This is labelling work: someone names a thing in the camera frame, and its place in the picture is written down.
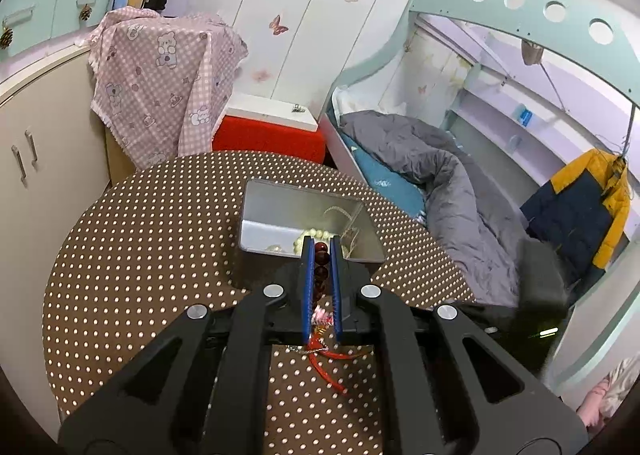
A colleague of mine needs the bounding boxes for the lilac bed shelves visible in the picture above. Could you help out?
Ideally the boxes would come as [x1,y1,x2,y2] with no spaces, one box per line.
[440,60,640,216]

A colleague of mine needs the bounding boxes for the grey duvet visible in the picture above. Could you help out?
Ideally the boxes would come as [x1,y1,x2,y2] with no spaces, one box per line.
[337,111,571,321]

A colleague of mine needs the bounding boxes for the pink bear-print cloth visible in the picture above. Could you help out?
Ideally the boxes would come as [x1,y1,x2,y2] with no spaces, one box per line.
[89,6,249,170]

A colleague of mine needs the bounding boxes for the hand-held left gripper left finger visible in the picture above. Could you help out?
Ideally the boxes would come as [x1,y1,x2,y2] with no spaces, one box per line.
[57,235,317,455]

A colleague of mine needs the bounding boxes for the teal bunk bed frame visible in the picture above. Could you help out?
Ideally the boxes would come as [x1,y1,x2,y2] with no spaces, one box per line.
[320,0,640,386]

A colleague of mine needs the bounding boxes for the white low cabinet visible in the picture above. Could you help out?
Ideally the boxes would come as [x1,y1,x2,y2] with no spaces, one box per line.
[0,42,131,436]

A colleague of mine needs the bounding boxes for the cream bead bracelet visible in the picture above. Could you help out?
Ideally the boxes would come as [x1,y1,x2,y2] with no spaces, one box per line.
[292,229,335,256]

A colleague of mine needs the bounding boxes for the clothes hanger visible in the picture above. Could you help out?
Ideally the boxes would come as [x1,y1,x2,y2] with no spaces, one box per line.
[597,135,631,170]

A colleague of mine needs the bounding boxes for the yellow and navy jacket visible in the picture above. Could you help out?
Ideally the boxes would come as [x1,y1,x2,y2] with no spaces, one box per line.
[520,149,632,286]

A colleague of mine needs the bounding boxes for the black metal box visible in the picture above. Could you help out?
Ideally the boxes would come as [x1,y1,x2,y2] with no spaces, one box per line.
[231,179,386,293]

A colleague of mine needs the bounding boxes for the round polka-dot table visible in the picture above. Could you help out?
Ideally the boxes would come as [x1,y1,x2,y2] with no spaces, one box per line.
[42,151,477,455]

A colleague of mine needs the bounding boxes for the teal bedsheet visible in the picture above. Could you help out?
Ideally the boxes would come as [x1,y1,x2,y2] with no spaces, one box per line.
[350,145,426,220]

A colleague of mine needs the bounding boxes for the red storage box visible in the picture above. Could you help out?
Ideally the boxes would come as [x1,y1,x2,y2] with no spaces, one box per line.
[212,116,327,166]

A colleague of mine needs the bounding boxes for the dark red bead bracelet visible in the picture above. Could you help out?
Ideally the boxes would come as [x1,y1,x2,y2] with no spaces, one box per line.
[287,241,375,396]

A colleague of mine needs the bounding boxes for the beige hanging bag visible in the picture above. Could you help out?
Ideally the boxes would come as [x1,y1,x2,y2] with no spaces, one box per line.
[520,40,543,66]

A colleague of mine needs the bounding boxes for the teal drawer cabinet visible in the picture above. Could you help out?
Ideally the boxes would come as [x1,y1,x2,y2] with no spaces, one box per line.
[0,0,122,60]

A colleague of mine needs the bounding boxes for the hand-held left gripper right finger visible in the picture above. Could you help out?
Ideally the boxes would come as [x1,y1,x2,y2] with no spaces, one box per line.
[330,235,588,455]

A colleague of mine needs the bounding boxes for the person's right forearm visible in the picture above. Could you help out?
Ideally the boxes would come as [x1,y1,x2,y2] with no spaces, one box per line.
[575,357,640,431]

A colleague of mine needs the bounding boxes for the white pillow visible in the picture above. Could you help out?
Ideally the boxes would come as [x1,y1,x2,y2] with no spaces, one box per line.
[332,85,371,116]

